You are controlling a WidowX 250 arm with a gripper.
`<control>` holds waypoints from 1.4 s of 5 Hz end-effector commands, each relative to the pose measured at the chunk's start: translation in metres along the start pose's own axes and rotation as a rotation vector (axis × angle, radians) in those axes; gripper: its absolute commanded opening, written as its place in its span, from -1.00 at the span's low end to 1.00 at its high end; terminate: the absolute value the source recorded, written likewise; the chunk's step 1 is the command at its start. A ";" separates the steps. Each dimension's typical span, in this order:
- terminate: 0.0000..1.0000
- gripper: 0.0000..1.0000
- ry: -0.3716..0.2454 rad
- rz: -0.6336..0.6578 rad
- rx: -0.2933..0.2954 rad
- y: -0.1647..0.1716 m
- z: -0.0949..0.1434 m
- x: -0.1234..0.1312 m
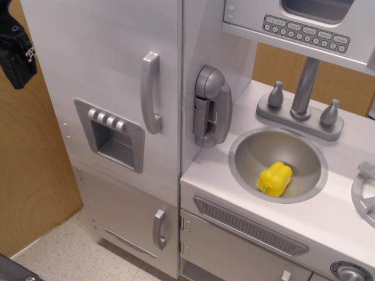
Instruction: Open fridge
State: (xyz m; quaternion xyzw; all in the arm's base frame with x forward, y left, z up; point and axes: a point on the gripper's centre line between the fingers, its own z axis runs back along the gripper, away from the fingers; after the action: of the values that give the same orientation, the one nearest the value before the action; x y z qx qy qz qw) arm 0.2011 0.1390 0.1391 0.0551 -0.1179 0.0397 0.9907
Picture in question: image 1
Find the silver round sink bowl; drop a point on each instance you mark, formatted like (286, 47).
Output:
(256, 150)

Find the silver oven vent panel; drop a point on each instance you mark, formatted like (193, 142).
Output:
(250, 228)

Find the yellow toy bell pepper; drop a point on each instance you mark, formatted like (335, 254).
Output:
(275, 179)

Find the white toy kitchen cabinet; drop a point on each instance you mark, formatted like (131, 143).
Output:
(336, 225)

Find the silver freezer door handle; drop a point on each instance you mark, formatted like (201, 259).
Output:
(158, 238)

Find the white toy freezer door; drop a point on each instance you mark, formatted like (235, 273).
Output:
(123, 215)

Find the wooden board panel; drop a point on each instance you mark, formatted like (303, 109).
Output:
(38, 188)

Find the silver toy wall phone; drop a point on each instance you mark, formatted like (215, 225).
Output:
(213, 108)

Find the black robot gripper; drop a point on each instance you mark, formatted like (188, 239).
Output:
(14, 38)

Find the black case corner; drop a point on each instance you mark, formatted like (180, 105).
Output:
(13, 271)

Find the silver oven knob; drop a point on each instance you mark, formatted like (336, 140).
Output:
(348, 271)

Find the silver fridge door handle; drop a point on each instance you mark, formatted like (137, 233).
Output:
(149, 71)

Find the silver toy faucet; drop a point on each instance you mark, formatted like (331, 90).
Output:
(297, 113)

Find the white toy microwave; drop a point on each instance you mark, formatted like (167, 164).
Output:
(338, 32)

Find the white toy fridge door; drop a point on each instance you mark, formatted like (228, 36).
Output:
(93, 51)

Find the white toy oven door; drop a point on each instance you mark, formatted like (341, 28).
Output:
(212, 253)

